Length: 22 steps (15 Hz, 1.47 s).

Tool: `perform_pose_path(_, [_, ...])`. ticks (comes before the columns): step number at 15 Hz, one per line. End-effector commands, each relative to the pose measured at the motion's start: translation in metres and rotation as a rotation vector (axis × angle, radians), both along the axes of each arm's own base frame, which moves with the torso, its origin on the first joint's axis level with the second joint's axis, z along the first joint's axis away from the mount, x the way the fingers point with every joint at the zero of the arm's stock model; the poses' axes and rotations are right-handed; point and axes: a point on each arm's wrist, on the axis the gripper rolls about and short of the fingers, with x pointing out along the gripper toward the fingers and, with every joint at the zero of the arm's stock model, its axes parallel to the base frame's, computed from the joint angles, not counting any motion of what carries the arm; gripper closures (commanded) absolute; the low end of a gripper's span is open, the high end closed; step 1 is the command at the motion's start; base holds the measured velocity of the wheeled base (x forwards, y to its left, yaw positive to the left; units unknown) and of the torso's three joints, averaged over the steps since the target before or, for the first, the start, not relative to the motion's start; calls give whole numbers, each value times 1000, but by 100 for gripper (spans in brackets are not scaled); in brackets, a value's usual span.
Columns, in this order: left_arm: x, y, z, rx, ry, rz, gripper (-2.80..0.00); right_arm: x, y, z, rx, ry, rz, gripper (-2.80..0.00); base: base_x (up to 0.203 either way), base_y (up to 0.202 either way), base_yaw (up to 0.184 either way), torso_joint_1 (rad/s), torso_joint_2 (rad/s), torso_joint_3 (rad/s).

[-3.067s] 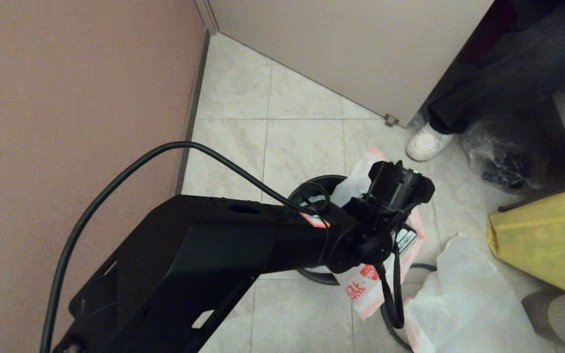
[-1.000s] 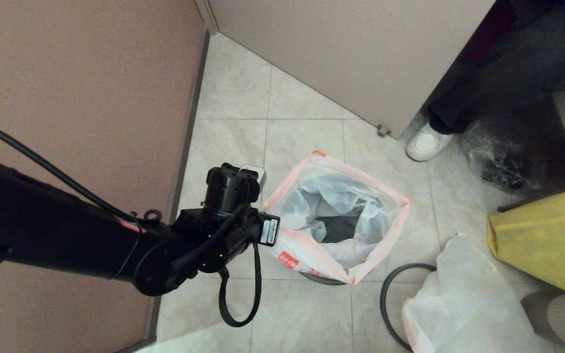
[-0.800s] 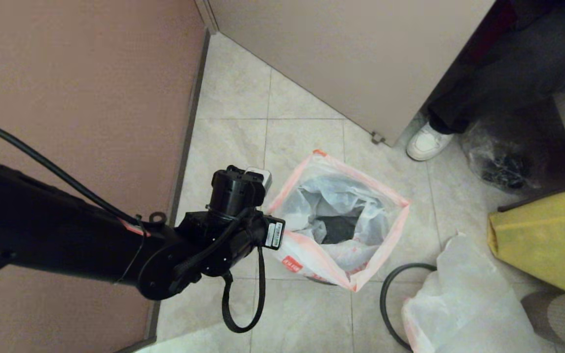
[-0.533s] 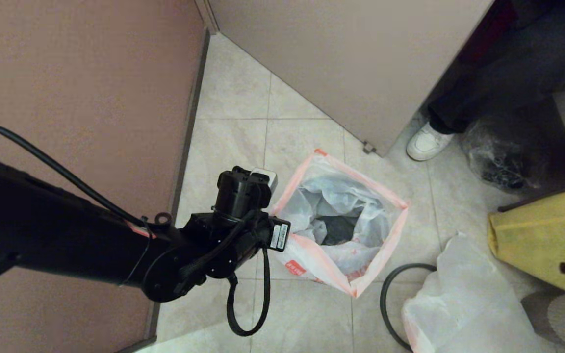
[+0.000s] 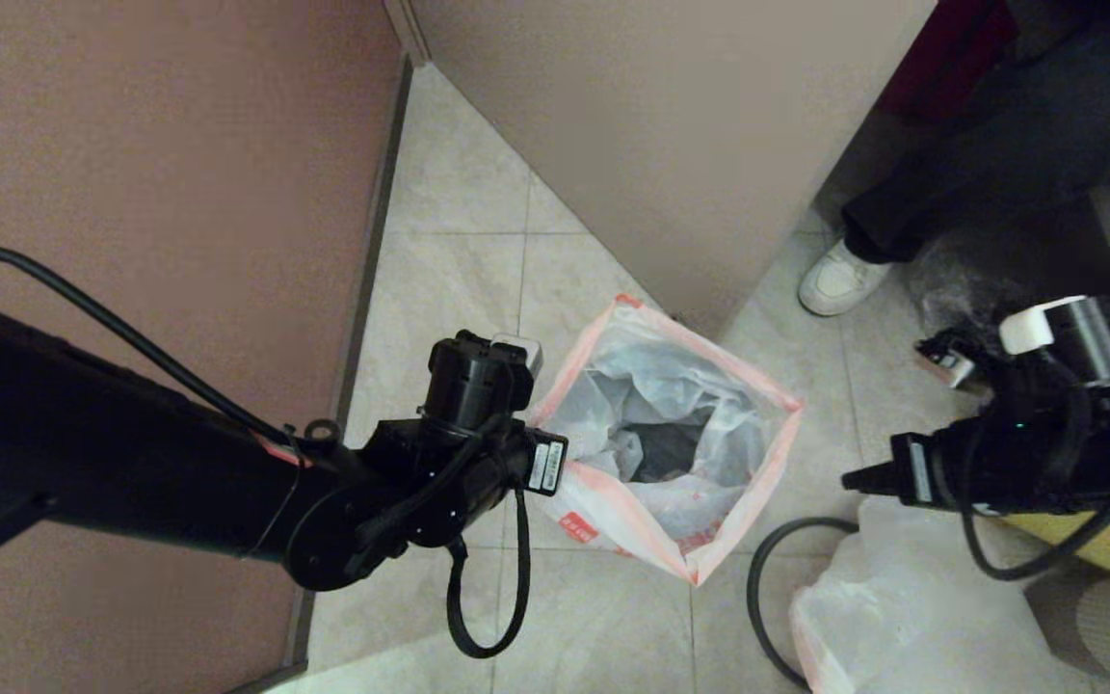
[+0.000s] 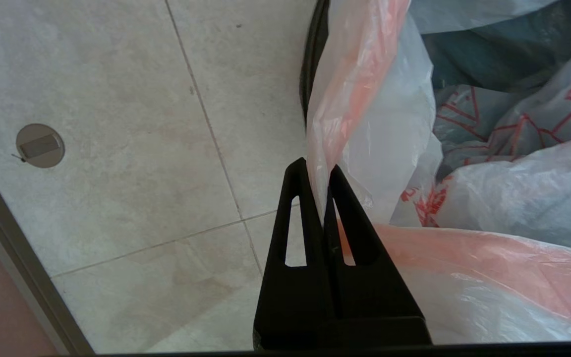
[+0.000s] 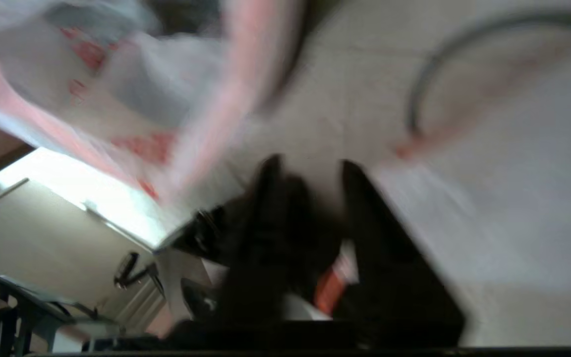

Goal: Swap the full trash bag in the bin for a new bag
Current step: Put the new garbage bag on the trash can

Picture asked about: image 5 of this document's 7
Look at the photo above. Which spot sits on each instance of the white sneaker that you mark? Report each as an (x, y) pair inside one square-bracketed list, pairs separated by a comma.
[(839, 280)]

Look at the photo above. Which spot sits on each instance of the grey door frame post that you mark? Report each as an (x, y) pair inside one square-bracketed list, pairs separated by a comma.
[(408, 24)]

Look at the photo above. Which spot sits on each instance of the translucent red-print trash bag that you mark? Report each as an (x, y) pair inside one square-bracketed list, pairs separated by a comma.
[(902, 617)]

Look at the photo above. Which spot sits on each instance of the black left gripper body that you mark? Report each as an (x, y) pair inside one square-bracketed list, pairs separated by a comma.
[(541, 465)]

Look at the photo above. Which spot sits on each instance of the person's leg in black trousers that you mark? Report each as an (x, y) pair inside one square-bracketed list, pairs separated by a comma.
[(998, 164)]

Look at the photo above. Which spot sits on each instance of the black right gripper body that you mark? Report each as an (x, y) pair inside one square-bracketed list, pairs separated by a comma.
[(921, 470)]

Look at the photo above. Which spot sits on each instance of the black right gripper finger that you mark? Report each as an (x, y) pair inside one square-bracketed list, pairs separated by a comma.
[(868, 479)]

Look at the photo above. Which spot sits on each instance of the clear plastic bag dark contents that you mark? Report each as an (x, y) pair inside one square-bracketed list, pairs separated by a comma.
[(960, 289)]

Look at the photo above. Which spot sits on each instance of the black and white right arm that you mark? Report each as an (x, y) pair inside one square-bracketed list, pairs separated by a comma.
[(1075, 443)]

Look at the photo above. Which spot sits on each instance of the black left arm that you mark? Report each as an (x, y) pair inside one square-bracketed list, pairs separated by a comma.
[(83, 453)]

